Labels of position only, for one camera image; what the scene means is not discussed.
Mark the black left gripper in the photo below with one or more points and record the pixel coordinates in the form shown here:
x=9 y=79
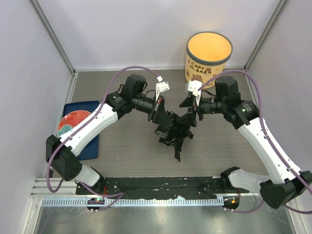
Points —
x=158 y=114

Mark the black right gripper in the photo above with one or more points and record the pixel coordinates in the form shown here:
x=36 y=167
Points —
x=190 y=119

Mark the black trash bag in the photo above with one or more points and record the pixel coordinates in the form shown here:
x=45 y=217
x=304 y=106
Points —
x=175 y=135

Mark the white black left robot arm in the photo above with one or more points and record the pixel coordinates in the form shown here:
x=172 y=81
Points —
x=62 y=152

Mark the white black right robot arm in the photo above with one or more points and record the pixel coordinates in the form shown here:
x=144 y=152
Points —
x=285 y=180

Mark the yellow capybara trash bin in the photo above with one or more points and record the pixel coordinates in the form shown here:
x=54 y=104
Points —
x=206 y=55

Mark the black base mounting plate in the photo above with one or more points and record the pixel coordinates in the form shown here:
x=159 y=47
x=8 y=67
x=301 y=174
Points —
x=164 y=188

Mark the blue tray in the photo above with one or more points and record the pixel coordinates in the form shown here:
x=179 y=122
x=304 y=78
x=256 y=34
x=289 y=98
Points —
x=90 y=151

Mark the red and teal plate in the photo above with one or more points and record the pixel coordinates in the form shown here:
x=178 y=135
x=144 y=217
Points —
x=71 y=120

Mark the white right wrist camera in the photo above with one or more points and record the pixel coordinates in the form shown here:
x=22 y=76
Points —
x=193 y=87

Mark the perforated cable duct strip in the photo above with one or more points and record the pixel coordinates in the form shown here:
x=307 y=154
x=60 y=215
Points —
x=98 y=202

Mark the right aluminium corner post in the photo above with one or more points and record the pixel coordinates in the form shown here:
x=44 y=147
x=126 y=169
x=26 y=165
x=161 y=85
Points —
x=280 y=7

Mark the aluminium corner post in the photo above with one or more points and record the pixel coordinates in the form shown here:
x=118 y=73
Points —
x=51 y=33
x=280 y=7

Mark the aluminium frame rail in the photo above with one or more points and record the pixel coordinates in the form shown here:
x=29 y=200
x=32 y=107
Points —
x=40 y=189

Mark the left aluminium corner post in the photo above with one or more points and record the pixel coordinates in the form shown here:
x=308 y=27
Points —
x=51 y=33

